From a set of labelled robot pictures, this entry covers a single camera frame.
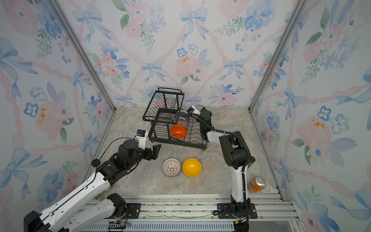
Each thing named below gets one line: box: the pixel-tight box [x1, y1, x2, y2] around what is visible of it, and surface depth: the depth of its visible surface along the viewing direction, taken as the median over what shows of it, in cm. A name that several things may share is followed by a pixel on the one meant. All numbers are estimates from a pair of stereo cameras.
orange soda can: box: [247, 175, 267, 193], surface depth 75 cm
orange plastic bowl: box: [170, 124, 187, 139], surface depth 102 cm
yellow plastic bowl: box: [182, 158, 202, 178], surface depth 87 cm
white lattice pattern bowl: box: [161, 157, 182, 178], surface depth 88 cm
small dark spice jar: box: [90, 159, 101, 167], surface depth 83 cm
